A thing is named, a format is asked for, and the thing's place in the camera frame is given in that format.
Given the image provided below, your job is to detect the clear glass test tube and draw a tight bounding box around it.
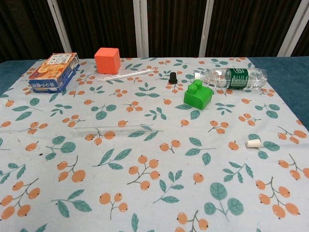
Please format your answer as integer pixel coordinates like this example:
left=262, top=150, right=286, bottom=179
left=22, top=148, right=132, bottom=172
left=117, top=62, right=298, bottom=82
left=73, top=124, right=155, bottom=136

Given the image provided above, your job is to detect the white rubber stopper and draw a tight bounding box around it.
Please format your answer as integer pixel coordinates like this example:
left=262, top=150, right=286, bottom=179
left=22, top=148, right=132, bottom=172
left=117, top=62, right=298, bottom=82
left=245, top=139, right=261, bottom=148

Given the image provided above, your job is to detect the floral orange-fruit tablecloth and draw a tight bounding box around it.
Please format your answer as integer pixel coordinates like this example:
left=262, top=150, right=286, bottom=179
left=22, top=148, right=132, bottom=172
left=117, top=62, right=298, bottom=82
left=0, top=57, right=309, bottom=232

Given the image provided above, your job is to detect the green toy building brick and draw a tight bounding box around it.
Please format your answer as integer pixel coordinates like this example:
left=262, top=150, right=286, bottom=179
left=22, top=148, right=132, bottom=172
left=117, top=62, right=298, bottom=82
left=183, top=79, right=215, bottom=111

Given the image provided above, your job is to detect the orange foam cube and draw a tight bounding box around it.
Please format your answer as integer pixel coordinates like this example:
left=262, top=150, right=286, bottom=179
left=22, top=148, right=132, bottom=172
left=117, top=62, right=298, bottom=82
left=94, top=47, right=121, bottom=74

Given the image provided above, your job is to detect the clear bottle with green label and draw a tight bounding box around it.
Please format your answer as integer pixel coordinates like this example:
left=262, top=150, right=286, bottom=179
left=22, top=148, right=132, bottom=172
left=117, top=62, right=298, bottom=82
left=194, top=67, right=268, bottom=91

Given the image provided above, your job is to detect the blue orange snack box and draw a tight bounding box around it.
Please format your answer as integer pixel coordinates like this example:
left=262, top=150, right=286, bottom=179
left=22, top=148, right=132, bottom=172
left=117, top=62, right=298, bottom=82
left=28, top=52, right=80, bottom=94

